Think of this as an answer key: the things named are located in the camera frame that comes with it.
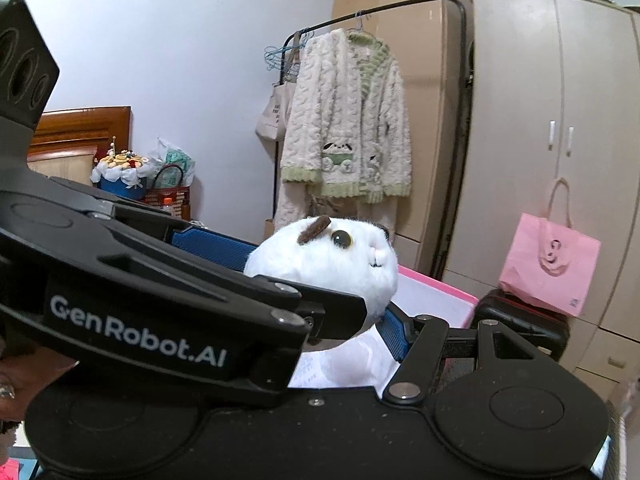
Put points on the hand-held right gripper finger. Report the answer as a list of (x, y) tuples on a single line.
[(395, 335)]

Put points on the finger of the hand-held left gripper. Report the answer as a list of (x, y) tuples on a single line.
[(215, 250), (327, 312)]

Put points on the white plush toy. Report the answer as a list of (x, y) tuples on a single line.
[(330, 260)]

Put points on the pink storage box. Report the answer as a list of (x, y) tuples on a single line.
[(435, 300)]

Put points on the person's left hand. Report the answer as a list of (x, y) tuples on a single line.
[(35, 367)]

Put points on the red woven basket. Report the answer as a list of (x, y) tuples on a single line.
[(172, 195)]

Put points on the white plastic bag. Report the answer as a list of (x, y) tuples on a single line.
[(172, 157)]

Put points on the flower bouquet box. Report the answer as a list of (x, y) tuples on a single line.
[(120, 175)]

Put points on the black suitcase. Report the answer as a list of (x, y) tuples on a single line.
[(525, 320)]

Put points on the canvas tote bag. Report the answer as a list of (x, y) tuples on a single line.
[(272, 115)]

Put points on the pink paper bag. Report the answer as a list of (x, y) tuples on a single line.
[(550, 260)]

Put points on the wooden headboard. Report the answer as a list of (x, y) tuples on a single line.
[(80, 132)]

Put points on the cream fluffy jacket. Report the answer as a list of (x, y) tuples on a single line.
[(345, 110)]

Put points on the tall cardboard box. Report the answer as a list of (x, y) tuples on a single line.
[(430, 85)]

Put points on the beige wardrobe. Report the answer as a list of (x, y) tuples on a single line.
[(560, 110)]

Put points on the black clothes rack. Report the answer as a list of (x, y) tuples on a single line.
[(462, 60)]

